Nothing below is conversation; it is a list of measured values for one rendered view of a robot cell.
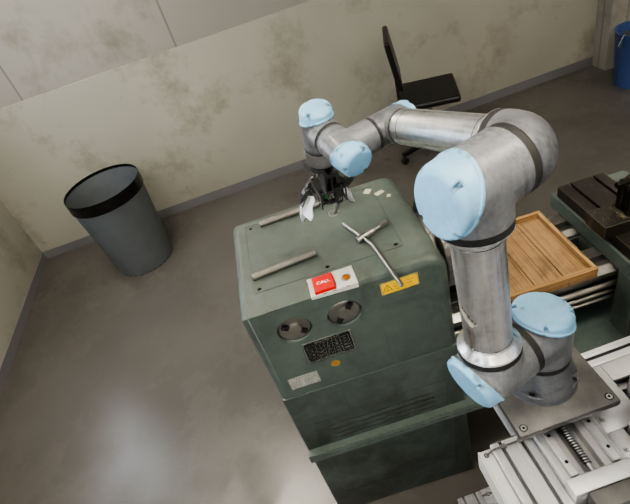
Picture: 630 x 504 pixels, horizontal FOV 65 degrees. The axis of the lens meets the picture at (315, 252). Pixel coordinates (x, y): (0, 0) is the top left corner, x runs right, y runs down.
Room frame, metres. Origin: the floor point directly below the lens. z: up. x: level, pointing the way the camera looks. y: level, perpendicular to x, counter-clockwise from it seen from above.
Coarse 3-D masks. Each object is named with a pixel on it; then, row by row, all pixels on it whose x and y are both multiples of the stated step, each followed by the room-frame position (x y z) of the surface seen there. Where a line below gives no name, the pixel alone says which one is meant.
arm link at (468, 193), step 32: (512, 128) 0.58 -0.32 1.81; (448, 160) 0.56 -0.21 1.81; (480, 160) 0.54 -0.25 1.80; (512, 160) 0.54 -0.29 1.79; (416, 192) 0.59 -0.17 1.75; (448, 192) 0.53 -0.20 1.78; (480, 192) 0.51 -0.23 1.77; (512, 192) 0.52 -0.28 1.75; (448, 224) 0.52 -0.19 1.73; (480, 224) 0.51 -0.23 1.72; (512, 224) 0.52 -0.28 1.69; (480, 256) 0.52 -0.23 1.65; (480, 288) 0.52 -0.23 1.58; (480, 320) 0.52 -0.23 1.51; (480, 352) 0.52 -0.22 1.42; (512, 352) 0.51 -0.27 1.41; (480, 384) 0.50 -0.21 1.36; (512, 384) 0.49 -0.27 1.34
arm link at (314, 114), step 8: (304, 104) 1.03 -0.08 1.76; (312, 104) 1.02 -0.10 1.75; (320, 104) 1.01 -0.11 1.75; (328, 104) 1.01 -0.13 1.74; (304, 112) 1.00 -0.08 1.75; (312, 112) 1.00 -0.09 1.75; (320, 112) 0.99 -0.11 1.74; (328, 112) 0.99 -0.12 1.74; (304, 120) 0.99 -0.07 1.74; (312, 120) 0.98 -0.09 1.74; (320, 120) 0.98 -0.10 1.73; (328, 120) 0.99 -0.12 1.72; (304, 128) 1.00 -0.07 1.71; (312, 128) 0.99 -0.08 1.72; (320, 128) 0.97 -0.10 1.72; (304, 136) 1.01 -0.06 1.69; (312, 136) 0.98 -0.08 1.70; (304, 144) 1.03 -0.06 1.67; (312, 144) 0.98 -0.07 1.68; (312, 152) 1.01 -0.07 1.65
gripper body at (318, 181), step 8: (312, 168) 1.03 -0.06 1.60; (328, 168) 1.04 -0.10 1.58; (312, 176) 1.08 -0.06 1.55; (320, 176) 1.05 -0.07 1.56; (328, 176) 1.00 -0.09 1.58; (336, 176) 1.06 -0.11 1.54; (312, 184) 1.06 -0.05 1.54; (320, 184) 1.05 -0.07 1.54; (328, 184) 1.04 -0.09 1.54; (336, 184) 1.03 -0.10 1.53; (344, 184) 1.03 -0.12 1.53; (320, 192) 1.03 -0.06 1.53; (328, 192) 1.01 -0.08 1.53; (336, 192) 1.02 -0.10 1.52; (320, 200) 1.06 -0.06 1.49; (328, 200) 1.03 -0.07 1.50; (336, 200) 1.03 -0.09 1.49
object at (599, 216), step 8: (600, 208) 1.18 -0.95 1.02; (608, 208) 1.17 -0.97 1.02; (616, 208) 1.16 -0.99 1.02; (592, 216) 1.16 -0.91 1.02; (600, 216) 1.14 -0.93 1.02; (608, 216) 1.13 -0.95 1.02; (616, 216) 1.12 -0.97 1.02; (592, 224) 1.15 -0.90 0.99; (600, 224) 1.11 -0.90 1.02; (608, 224) 1.10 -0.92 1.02; (616, 224) 1.09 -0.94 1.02; (624, 224) 1.09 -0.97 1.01; (600, 232) 1.11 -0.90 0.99; (608, 232) 1.09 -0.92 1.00; (616, 232) 1.09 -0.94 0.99; (624, 232) 1.09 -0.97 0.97
